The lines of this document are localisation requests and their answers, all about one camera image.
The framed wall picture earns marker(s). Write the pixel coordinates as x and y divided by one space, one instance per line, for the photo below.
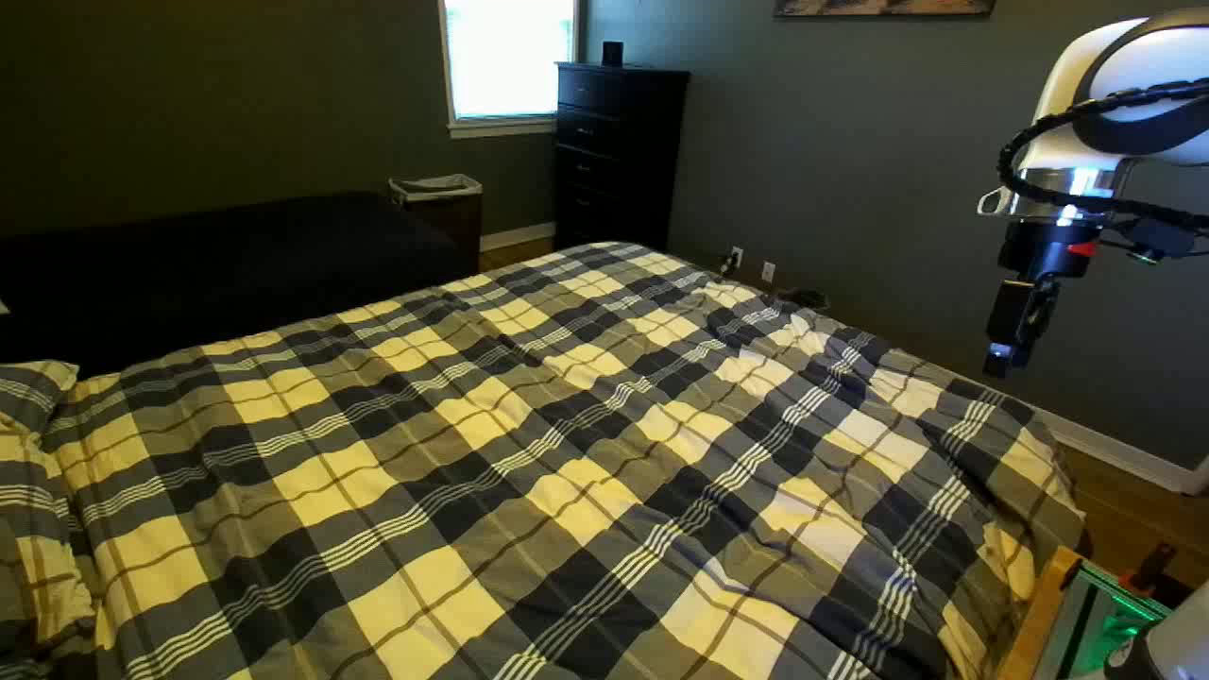
882 6

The small black box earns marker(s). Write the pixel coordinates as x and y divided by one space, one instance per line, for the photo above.
612 54

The bright window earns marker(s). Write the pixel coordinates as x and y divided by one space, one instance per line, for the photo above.
510 57

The brown hamper with cloth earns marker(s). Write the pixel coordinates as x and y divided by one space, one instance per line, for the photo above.
438 214

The black dresser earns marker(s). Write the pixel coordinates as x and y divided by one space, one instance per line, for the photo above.
621 157

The yellow grey plaid blanket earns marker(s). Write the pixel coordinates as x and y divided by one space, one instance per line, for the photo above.
567 440

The white wall outlet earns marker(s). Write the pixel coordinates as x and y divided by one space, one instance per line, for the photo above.
733 261
768 273

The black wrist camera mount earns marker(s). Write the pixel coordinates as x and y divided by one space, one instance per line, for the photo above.
1040 252

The plaid pillow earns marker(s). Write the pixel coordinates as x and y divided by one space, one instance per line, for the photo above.
34 540

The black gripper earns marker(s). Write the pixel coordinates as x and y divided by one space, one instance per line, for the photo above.
1020 315

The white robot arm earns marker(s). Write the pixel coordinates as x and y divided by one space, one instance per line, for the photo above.
1136 78

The grey rounded device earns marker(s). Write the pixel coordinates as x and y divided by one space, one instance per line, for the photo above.
1179 644

